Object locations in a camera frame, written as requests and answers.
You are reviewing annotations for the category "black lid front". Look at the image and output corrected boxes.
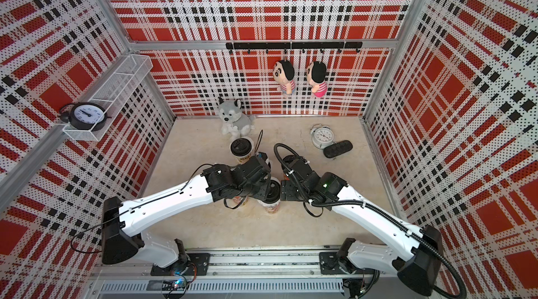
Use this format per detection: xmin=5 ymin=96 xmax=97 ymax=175
xmin=257 ymin=178 xmax=281 ymax=205

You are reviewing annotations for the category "black cup lid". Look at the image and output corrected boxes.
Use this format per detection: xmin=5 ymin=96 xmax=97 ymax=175
xmin=230 ymin=137 xmax=254 ymax=158

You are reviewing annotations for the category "black oblong case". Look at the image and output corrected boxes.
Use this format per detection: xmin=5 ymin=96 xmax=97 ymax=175
xmin=323 ymin=140 xmax=353 ymax=159

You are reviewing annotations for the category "boy doll pink shirt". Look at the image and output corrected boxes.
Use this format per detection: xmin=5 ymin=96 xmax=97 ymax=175
xmin=306 ymin=61 xmax=328 ymax=98

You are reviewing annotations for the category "boy doll striped shirt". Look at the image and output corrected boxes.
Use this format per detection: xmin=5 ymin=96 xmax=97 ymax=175
xmin=272 ymin=60 xmax=296 ymax=95

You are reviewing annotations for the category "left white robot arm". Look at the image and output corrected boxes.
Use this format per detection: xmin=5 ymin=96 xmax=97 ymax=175
xmin=102 ymin=153 xmax=271 ymax=268

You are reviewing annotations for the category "white wire basket shelf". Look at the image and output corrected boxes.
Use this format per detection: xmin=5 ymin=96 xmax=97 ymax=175
xmin=62 ymin=54 xmax=153 ymax=142

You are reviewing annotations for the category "metal base rail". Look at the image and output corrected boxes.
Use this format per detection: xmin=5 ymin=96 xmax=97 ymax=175
xmin=83 ymin=246 xmax=442 ymax=299

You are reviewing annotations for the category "yellow-red paper cup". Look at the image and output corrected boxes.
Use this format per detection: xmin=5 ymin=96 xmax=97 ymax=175
xmin=235 ymin=153 xmax=252 ymax=165

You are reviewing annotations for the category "red paper cup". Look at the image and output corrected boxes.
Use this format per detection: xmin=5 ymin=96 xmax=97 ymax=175
xmin=233 ymin=196 xmax=249 ymax=208
xmin=263 ymin=201 xmax=280 ymax=214

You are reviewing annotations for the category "grey white husky plush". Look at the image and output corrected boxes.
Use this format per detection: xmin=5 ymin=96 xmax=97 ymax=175
xmin=217 ymin=97 xmax=255 ymax=142

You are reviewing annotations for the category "black hook rail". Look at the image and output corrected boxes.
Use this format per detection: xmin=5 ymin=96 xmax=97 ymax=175
xmin=225 ymin=41 xmax=364 ymax=52

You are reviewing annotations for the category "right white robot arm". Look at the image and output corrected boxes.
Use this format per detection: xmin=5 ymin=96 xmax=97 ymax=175
xmin=280 ymin=155 xmax=467 ymax=298

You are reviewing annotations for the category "black round clock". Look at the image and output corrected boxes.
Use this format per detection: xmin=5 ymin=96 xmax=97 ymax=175
xmin=60 ymin=102 xmax=110 ymax=132

